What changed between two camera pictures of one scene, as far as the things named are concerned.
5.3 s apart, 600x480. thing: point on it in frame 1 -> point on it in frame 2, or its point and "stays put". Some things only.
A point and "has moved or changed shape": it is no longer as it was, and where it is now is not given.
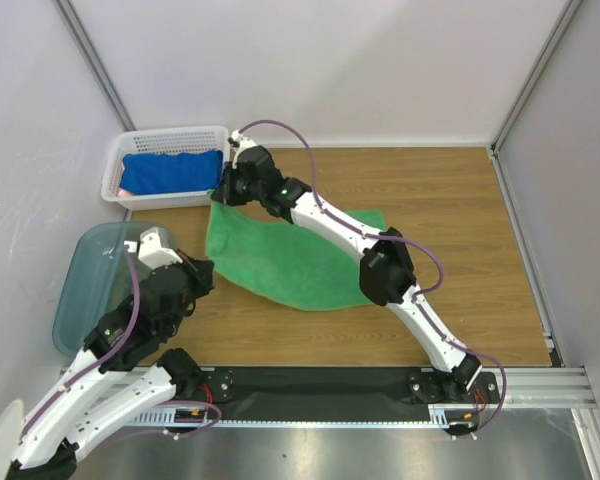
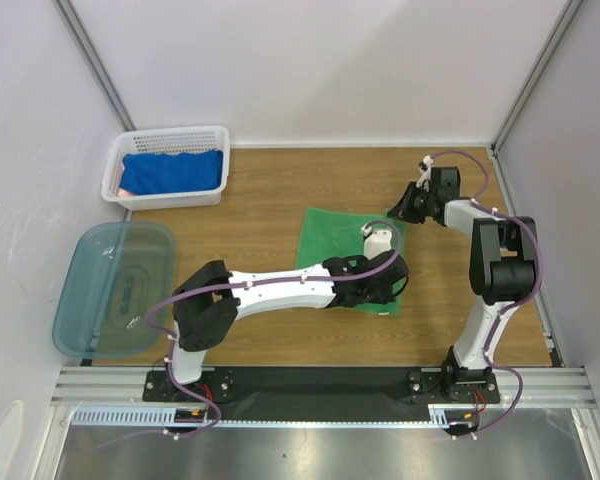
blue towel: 144,173 stays put
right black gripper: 228,185 -> 412,201
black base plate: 318,394 stays put
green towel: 281,260 has moved or changed shape
